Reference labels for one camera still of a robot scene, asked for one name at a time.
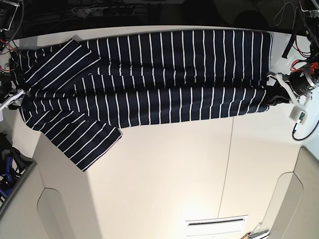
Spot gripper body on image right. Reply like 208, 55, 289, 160
267, 63, 319, 110

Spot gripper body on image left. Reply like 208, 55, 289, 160
0, 82, 30, 111

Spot navy white striped T-shirt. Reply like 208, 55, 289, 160
17, 29, 272, 171

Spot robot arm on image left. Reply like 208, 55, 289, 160
0, 0, 28, 111

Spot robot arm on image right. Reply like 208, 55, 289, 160
266, 0, 319, 109

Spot tools at bottom edge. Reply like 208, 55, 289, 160
241, 222, 270, 239

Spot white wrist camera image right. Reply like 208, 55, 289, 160
289, 107, 308, 124

